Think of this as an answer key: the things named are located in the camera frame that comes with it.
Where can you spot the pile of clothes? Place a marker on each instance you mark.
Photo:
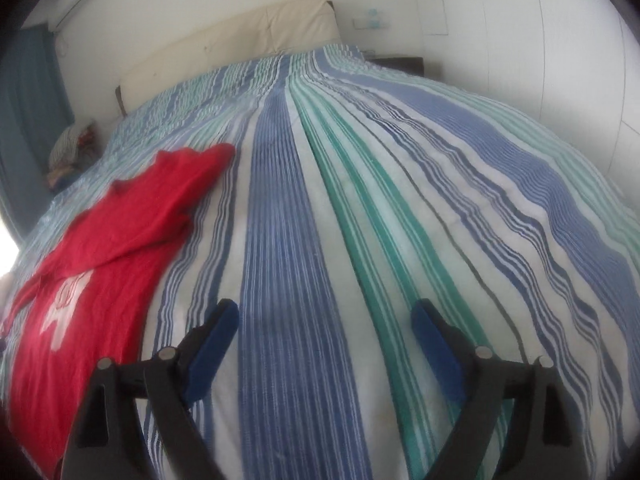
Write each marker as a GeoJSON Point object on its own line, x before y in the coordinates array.
{"type": "Point", "coordinates": [75, 150]}

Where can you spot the wall outlet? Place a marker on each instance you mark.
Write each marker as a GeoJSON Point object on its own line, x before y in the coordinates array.
{"type": "Point", "coordinates": [372, 17]}

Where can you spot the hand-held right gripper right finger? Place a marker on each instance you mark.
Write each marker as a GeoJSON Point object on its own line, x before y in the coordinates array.
{"type": "Point", "coordinates": [440, 355]}

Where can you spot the blue curtain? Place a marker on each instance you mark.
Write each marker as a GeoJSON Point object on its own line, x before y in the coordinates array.
{"type": "Point", "coordinates": [30, 125]}

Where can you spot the cream padded headboard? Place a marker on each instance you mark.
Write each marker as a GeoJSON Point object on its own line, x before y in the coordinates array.
{"type": "Point", "coordinates": [240, 42]}

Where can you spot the white wardrobe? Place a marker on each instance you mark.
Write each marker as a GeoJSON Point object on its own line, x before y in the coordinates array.
{"type": "Point", "coordinates": [530, 35]}

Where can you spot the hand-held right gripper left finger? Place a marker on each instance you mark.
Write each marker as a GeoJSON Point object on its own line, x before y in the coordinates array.
{"type": "Point", "coordinates": [210, 355]}

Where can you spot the red knit sweater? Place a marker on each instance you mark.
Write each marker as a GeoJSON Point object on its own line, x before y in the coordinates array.
{"type": "Point", "coordinates": [100, 270]}

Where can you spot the dark wooden nightstand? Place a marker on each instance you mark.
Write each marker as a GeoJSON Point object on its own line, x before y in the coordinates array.
{"type": "Point", "coordinates": [400, 65]}

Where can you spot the striped bed cover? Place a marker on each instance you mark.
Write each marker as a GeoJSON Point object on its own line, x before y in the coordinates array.
{"type": "Point", "coordinates": [400, 240]}

